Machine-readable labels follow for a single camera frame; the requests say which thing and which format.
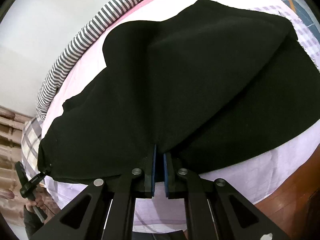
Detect black pants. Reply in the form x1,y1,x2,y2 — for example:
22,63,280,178
37,0,319,184

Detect left hand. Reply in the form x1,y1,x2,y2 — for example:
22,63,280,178
25,187,61,224

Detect plaid pillow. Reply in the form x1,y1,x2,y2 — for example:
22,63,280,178
21,116,43,179

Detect pink bed sheet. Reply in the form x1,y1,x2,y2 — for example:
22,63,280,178
42,0,319,233

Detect grey white striped bolster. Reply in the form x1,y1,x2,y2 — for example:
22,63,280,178
36,0,144,120

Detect white floral blanket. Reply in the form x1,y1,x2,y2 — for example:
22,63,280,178
245,0,320,30

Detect brown wooden bed frame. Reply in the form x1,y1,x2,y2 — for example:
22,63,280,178
255,147,319,239

